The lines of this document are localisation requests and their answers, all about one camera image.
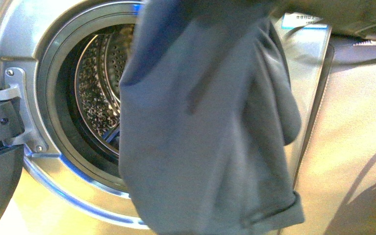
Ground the dark blue garment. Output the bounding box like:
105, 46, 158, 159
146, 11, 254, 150
119, 0, 305, 235

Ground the blue white energy label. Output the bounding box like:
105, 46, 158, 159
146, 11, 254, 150
281, 13, 328, 29

